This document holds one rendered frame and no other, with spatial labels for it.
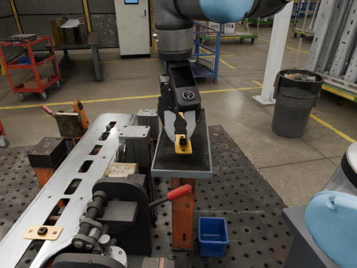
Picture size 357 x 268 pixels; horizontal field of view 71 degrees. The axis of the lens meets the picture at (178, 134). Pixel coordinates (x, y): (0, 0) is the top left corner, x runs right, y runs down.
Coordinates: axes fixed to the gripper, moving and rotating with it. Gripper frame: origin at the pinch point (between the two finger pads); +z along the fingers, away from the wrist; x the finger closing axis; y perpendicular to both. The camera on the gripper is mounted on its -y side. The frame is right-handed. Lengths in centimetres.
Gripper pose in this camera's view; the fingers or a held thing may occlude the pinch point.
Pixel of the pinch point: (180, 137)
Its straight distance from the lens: 59.4
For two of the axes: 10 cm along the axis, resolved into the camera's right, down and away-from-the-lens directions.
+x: -9.9, 1.1, -1.0
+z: 0.4, 8.6, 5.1
